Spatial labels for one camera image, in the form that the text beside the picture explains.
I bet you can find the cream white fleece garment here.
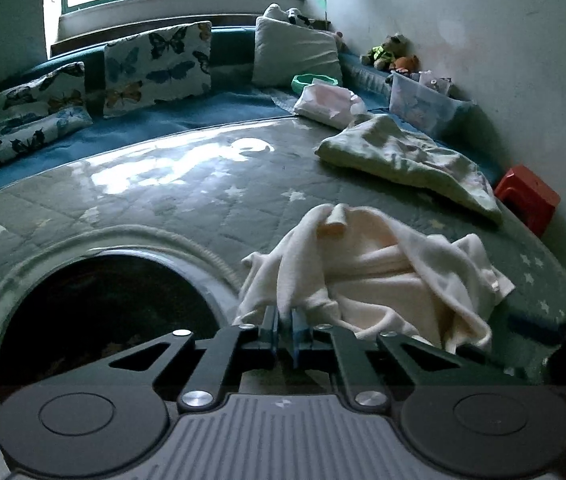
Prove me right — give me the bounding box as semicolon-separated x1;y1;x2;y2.
235;204;515;353

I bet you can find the red plastic stool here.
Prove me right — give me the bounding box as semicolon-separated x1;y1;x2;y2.
494;165;560;237

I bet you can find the green floral folded cloth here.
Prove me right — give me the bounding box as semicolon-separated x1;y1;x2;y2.
315;114;502;223

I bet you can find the butterfly pillow far left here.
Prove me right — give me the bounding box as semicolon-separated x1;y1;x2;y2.
0;62;93;166

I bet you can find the clear plastic storage box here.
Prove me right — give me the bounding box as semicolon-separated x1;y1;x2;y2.
389;73;474;138

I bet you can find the blue sofa bed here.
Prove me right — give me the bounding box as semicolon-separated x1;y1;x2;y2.
0;25;479;201

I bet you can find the pink white folded cloth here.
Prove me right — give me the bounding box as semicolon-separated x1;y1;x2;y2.
292;82;368;130

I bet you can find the butterfly pillow upright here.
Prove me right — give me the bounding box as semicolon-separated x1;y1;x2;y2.
103;21;212;118

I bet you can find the orange plush toy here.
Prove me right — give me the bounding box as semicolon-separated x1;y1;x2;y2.
391;55;420;75

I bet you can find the green plastic bowl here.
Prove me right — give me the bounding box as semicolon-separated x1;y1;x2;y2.
290;73;339;96

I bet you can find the green plush toy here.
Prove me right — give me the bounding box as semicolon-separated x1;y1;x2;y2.
360;34;408;72

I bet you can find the plain white pillow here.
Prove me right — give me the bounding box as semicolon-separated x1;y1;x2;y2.
252;16;342;87

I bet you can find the white grey plush toy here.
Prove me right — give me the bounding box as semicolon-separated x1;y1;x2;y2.
263;3;314;28

